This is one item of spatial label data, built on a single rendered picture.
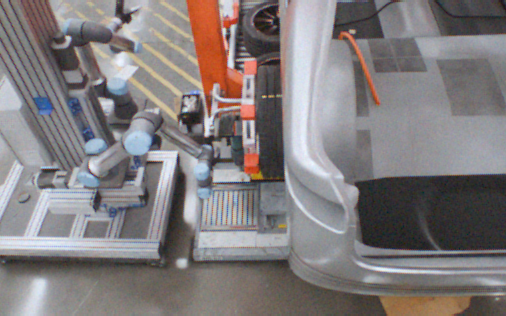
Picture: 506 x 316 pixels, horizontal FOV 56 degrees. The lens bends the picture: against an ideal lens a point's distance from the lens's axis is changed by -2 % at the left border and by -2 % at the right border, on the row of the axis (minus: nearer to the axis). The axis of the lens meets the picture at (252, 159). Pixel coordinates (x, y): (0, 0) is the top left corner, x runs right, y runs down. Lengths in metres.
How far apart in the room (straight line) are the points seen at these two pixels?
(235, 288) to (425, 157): 1.44
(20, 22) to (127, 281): 1.77
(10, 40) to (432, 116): 2.15
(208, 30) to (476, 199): 1.73
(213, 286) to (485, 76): 2.08
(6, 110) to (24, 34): 0.52
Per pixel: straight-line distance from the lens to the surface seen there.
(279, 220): 3.26
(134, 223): 3.34
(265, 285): 3.20
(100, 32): 2.80
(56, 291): 3.53
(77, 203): 2.89
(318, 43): 1.91
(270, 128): 2.53
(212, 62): 3.07
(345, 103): 2.37
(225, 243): 3.28
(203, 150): 2.54
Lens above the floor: 2.87
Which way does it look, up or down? 49 degrees down
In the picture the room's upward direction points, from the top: 6 degrees counter-clockwise
